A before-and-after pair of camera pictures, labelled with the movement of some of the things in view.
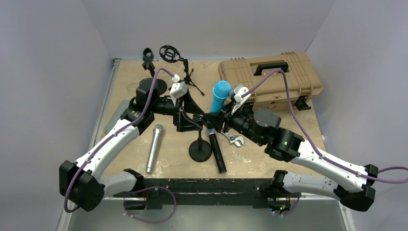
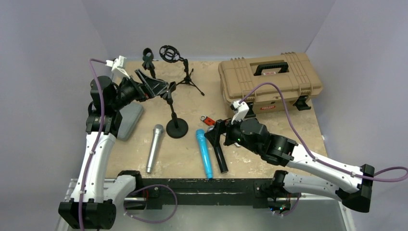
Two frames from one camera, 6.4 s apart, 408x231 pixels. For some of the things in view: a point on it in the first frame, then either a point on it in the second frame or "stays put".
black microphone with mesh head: x=217 y=150 stays put
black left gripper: x=184 y=123 -> x=153 y=86
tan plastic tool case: x=303 y=82 stays put
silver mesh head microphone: x=158 y=131 stays put
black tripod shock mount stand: x=171 y=55 stays put
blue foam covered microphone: x=221 y=91 -> x=200 y=134
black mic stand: x=199 y=150 -> x=177 y=128
